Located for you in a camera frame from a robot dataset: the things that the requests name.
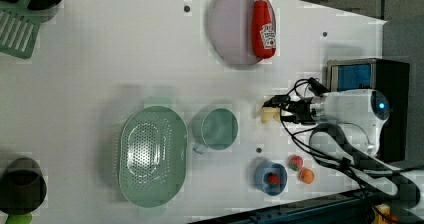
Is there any red strawberry on table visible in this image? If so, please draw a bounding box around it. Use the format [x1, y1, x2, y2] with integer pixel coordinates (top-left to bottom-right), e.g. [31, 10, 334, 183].
[288, 155, 303, 171]

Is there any black toaster oven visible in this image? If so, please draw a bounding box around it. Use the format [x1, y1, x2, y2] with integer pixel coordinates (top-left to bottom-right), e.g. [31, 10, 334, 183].
[327, 58, 410, 163]

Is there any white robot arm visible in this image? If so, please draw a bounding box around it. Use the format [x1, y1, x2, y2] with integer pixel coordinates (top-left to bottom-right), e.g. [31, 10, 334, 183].
[260, 89, 423, 208]

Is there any red ketchup bottle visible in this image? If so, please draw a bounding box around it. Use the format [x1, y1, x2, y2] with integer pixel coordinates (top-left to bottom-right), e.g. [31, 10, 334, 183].
[251, 0, 276, 59]

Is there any green slotted spatula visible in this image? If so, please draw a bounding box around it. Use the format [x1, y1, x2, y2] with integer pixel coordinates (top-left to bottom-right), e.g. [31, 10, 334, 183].
[0, 0, 41, 59]

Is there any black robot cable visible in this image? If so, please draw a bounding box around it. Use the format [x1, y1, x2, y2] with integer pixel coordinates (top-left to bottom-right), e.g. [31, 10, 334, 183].
[279, 78, 401, 224]

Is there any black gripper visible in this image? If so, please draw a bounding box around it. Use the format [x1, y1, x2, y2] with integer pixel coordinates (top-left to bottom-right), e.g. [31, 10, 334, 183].
[263, 95, 316, 124]

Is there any green perforated colander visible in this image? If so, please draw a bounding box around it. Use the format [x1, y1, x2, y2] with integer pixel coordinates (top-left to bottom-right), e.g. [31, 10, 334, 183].
[118, 106, 188, 208]

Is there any black utensil cup lower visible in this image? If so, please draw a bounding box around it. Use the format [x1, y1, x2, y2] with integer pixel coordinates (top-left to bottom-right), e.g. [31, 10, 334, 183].
[0, 158, 47, 215]

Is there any red strawberry in bowl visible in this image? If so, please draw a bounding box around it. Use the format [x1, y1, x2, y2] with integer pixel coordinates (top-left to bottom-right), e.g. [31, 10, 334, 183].
[267, 173, 280, 186]

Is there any green utensil handle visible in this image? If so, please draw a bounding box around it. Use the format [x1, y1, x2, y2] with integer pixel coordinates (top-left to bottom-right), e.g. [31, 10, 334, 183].
[5, 213, 32, 224]

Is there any green mug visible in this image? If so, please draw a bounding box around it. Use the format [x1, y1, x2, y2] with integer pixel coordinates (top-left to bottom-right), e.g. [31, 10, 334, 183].
[192, 108, 239, 154]

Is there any yellow banana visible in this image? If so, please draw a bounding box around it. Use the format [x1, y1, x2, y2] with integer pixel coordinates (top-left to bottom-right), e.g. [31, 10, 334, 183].
[260, 107, 281, 123]

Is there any orange fruit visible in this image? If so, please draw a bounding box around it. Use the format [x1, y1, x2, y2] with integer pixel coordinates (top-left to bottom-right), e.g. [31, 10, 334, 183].
[299, 168, 315, 184]

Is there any blue bowl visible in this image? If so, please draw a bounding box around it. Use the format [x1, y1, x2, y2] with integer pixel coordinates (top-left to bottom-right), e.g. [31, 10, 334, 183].
[254, 160, 287, 196]

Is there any pink plate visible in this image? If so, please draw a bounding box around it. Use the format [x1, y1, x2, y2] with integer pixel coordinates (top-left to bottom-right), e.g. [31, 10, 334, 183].
[207, 0, 276, 65]

